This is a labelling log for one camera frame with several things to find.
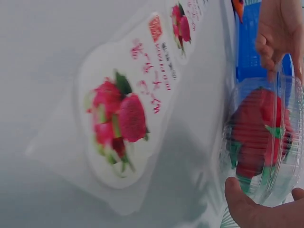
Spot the person's right hand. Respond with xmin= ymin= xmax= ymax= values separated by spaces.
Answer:
xmin=224 ymin=177 xmax=304 ymax=228

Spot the person's left hand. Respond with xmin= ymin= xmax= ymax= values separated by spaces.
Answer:
xmin=255 ymin=0 xmax=304 ymax=83

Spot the clear plastic clamshell container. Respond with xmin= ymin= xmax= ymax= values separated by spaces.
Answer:
xmin=219 ymin=53 xmax=304 ymax=206

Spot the blue plastic basket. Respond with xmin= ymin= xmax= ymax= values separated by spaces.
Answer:
xmin=234 ymin=0 xmax=295 ymax=84

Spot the orange pointed object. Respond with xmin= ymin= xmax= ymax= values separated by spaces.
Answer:
xmin=231 ymin=0 xmax=246 ymax=24

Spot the clear sheet with dragon fruit labels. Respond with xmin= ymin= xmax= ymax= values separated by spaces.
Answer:
xmin=25 ymin=0 xmax=236 ymax=217

